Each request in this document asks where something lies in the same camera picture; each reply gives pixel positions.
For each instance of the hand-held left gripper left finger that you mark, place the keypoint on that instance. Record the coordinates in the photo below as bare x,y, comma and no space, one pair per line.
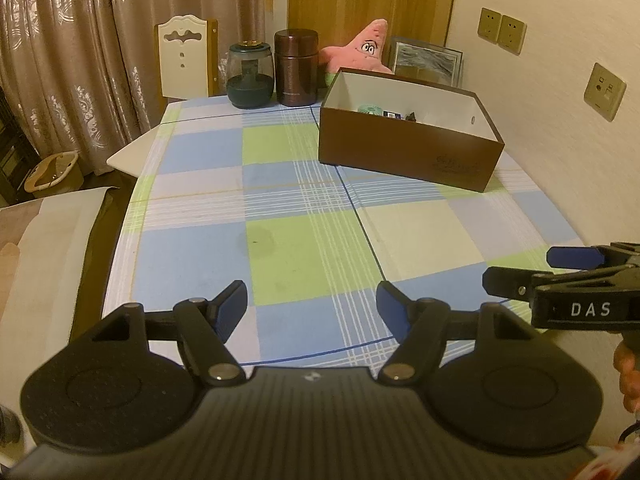
232,305

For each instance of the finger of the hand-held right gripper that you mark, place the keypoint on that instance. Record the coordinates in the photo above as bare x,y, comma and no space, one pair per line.
575,257
505,282

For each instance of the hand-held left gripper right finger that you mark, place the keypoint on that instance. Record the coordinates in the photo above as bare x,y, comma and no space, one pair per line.
390,305

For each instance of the brown cardboard box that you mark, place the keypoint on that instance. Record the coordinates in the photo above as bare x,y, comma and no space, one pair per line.
400,150

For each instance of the blue carton box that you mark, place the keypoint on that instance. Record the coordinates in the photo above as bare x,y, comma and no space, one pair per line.
392,115

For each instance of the green handheld fan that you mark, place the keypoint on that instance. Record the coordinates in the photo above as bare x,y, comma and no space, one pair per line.
370,108

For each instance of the person's right hand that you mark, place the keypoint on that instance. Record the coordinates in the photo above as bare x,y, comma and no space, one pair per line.
629,375

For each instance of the red white cloth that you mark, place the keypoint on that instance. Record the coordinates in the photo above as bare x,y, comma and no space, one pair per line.
615,462

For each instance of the white panel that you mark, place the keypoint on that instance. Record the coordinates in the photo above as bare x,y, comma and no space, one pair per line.
50,270

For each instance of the dark green glass jar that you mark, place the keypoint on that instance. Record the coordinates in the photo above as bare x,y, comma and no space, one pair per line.
250,85

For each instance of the beige pet basket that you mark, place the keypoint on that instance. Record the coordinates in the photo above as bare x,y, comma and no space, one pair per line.
50,172

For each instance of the white wooden chair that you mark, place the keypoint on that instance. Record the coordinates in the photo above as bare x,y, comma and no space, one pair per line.
182,70

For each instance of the brown thermos jar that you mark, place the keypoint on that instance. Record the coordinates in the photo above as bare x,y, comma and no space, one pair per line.
296,70

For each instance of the pink starfish plush toy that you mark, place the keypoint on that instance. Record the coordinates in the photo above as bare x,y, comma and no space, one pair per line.
367,50

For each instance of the black metal shelf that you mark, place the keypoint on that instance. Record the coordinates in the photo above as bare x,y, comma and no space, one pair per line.
12,155

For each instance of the wooden door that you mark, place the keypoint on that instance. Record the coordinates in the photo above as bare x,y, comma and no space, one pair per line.
350,0

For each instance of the gold wall socket with ports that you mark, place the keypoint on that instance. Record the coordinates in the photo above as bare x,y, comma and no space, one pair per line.
605,91

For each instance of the glass picture frame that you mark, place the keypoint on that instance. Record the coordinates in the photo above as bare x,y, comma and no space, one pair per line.
425,62

